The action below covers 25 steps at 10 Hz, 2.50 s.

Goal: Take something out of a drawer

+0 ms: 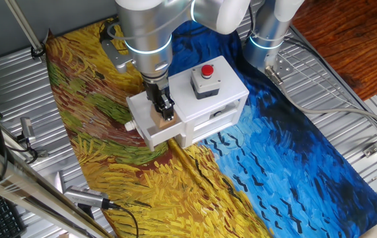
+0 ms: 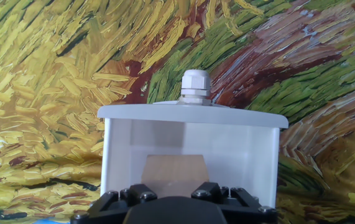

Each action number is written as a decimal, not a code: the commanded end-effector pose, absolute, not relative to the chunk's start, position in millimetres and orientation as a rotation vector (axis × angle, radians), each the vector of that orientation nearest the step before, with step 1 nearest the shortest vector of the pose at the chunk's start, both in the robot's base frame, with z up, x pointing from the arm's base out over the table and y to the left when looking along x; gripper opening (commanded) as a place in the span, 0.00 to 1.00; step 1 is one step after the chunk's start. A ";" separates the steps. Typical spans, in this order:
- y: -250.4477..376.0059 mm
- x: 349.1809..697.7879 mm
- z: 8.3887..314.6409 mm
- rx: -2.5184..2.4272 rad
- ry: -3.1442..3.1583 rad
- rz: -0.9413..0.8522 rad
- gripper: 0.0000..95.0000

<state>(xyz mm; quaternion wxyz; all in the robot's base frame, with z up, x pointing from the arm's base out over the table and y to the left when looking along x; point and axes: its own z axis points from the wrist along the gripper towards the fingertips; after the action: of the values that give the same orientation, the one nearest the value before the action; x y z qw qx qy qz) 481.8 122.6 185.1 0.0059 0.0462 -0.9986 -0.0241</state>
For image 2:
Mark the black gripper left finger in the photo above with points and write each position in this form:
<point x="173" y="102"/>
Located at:
<point x="105" y="211"/>

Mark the white drawer with white knob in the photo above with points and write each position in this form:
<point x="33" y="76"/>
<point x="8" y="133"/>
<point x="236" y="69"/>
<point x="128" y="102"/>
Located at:
<point x="227" y="149"/>

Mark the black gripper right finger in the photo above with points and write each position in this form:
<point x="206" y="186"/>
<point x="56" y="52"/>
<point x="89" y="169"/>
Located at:
<point x="248" y="214"/>

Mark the painted wheatfield print cloth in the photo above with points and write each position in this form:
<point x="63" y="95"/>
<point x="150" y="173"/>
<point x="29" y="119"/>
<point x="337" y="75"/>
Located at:
<point x="40" y="93"/>

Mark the wooden block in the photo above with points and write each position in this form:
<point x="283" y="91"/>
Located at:
<point x="174" y="171"/>

